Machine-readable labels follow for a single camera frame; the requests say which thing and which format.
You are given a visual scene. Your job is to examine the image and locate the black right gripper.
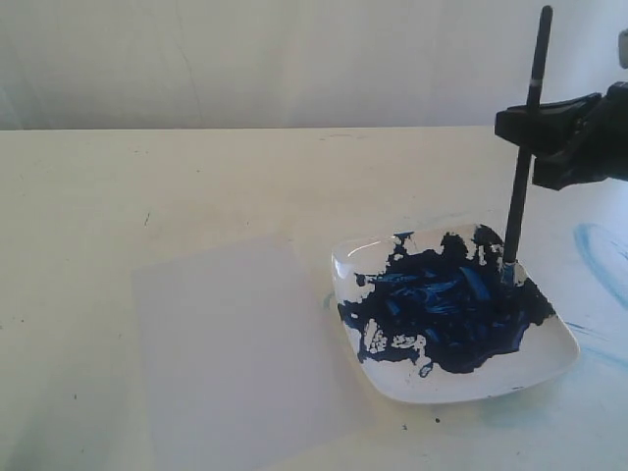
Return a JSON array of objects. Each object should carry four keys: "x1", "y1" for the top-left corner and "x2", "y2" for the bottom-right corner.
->
[{"x1": 494, "y1": 81, "x2": 627, "y2": 189}]

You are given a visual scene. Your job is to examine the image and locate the dark blue paintbrush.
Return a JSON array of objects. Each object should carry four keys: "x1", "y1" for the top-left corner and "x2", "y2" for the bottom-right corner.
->
[{"x1": 501, "y1": 5, "x2": 553, "y2": 288}]

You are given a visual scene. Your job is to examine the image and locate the white square paint plate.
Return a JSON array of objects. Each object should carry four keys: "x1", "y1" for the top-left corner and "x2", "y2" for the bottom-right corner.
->
[{"x1": 332, "y1": 224, "x2": 580, "y2": 404}]

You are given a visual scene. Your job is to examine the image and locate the white paper sheet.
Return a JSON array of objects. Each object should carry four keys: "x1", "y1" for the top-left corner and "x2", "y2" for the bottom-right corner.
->
[{"x1": 132, "y1": 237, "x2": 372, "y2": 470}]

